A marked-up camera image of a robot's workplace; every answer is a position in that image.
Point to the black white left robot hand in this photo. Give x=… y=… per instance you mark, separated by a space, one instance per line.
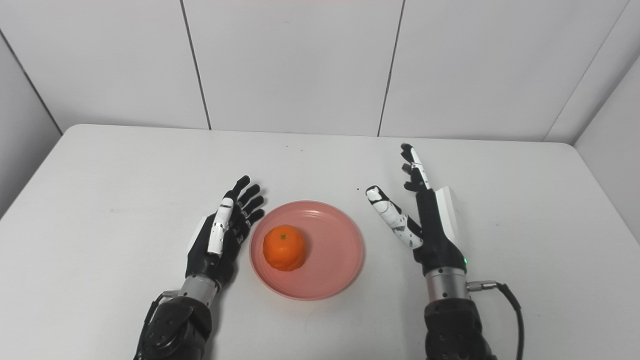
x=205 y=257

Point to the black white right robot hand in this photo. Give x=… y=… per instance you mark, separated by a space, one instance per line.
x=437 y=245

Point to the orange fruit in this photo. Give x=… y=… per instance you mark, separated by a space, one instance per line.
x=284 y=248

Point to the pink round plate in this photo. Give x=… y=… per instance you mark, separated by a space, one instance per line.
x=332 y=250

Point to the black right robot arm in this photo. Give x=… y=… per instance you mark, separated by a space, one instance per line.
x=452 y=325

